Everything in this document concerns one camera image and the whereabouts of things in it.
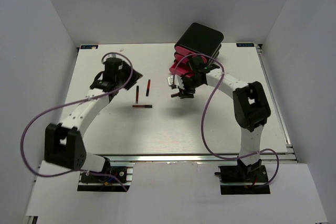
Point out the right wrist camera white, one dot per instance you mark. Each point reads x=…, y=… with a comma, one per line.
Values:
x=175, y=82

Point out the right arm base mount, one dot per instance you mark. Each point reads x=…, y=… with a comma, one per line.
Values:
x=233, y=181

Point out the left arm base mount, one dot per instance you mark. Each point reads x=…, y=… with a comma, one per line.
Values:
x=117, y=178

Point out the right blue corner label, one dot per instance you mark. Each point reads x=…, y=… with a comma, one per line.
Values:
x=245, y=44

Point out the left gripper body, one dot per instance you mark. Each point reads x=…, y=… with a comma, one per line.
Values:
x=121, y=79

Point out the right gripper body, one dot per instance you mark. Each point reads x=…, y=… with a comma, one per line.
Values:
x=190, y=84

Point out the red lip gloss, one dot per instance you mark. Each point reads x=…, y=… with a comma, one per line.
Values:
x=148, y=88

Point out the left blue corner label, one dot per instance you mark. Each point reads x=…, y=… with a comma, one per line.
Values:
x=83, y=47

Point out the blue corner label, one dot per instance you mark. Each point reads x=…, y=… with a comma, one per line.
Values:
x=83, y=47
x=245, y=44

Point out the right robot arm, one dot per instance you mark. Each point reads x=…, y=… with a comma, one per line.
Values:
x=251, y=107

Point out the horizontal lip gloss tube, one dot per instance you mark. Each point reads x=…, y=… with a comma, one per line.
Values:
x=147, y=106

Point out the dark lip gloss vertical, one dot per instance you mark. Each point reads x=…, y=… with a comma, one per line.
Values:
x=137, y=95

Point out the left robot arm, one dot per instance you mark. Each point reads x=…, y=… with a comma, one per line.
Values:
x=64, y=145

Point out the black pink drawer organizer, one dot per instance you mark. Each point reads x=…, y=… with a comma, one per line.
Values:
x=197, y=39

